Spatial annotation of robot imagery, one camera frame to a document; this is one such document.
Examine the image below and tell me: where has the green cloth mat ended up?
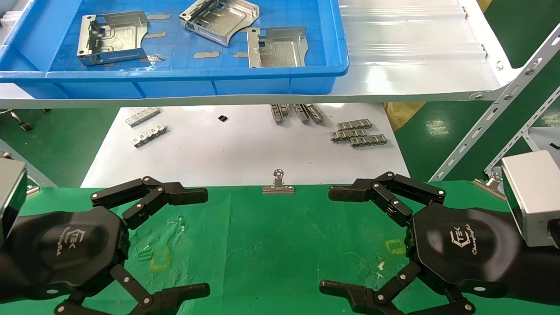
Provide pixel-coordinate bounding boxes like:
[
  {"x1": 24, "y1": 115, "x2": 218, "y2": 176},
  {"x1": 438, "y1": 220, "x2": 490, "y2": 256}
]
[{"x1": 0, "y1": 180, "x2": 560, "y2": 315}]

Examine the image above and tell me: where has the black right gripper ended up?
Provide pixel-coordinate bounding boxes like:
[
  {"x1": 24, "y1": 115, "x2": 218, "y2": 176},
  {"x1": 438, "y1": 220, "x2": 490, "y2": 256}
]
[{"x1": 319, "y1": 171, "x2": 523, "y2": 315}]

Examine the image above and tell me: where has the blue plastic tray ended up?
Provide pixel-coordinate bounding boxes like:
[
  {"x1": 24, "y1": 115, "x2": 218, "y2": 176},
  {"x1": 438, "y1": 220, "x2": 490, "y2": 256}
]
[{"x1": 0, "y1": 0, "x2": 350, "y2": 99}]

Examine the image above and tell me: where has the yellow woven bag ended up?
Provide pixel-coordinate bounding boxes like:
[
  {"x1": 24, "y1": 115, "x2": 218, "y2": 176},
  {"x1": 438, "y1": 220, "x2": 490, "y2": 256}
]
[{"x1": 384, "y1": 102, "x2": 426, "y2": 132}]

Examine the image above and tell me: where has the sheet metal bracket part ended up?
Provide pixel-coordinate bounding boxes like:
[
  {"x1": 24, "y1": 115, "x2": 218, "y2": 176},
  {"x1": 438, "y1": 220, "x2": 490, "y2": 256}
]
[
  {"x1": 246, "y1": 26, "x2": 308, "y2": 69},
  {"x1": 179, "y1": 0, "x2": 260, "y2": 47},
  {"x1": 77, "y1": 10, "x2": 149, "y2": 67}
]

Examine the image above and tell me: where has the white metal shelf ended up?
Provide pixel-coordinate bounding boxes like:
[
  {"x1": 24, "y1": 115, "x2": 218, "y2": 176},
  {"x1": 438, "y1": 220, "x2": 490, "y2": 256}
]
[{"x1": 0, "y1": 0, "x2": 521, "y2": 109}]

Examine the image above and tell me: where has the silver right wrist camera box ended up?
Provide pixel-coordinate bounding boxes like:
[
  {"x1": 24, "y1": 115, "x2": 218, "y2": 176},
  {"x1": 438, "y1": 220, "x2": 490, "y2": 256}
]
[{"x1": 501, "y1": 150, "x2": 560, "y2": 249}]

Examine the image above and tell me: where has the dark metal foot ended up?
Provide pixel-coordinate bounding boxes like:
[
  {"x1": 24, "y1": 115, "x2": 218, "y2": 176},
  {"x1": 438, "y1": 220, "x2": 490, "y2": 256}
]
[{"x1": 9, "y1": 109, "x2": 33, "y2": 132}]

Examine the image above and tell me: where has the white slotted rack beam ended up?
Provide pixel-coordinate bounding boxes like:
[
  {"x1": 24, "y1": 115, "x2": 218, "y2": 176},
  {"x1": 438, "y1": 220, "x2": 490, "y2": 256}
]
[
  {"x1": 483, "y1": 85, "x2": 560, "y2": 175},
  {"x1": 429, "y1": 24, "x2": 560, "y2": 182}
]

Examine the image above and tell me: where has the grey rack beam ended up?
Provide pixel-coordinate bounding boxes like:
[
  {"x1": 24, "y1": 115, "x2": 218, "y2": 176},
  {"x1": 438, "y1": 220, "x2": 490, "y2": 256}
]
[{"x1": 0, "y1": 140, "x2": 58, "y2": 188}]

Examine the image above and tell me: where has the white board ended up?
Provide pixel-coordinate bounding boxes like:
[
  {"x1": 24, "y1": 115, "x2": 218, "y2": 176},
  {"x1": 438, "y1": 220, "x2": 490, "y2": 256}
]
[{"x1": 81, "y1": 104, "x2": 412, "y2": 188}]

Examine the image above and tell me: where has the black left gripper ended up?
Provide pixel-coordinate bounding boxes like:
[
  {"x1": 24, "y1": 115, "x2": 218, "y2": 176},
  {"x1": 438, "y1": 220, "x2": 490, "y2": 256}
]
[{"x1": 10, "y1": 176, "x2": 211, "y2": 315}]

